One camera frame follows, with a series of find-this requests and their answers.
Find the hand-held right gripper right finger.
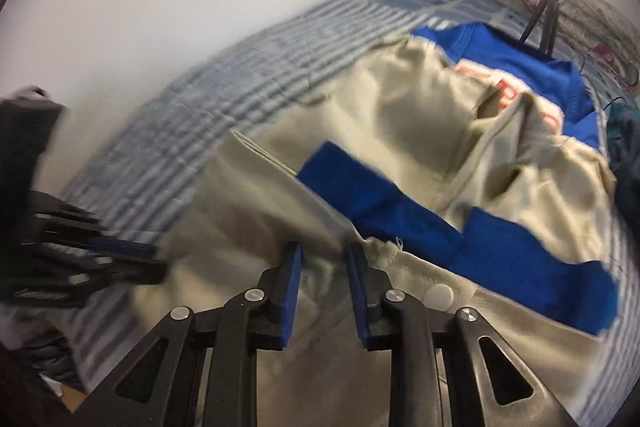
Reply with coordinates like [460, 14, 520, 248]
[345, 243, 576, 427]

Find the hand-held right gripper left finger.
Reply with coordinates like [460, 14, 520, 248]
[82, 242, 304, 427]

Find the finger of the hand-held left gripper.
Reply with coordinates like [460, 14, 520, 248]
[7, 257, 168, 309]
[30, 194, 160, 262]

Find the beige and blue work jacket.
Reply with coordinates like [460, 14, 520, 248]
[132, 22, 621, 427]

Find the grey cloth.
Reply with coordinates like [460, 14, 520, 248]
[10, 307, 90, 390]

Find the grey striped bed sheet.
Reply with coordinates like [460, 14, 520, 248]
[37, 0, 640, 400]

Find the dark teal cloth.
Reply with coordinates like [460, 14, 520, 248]
[605, 99, 640, 224]

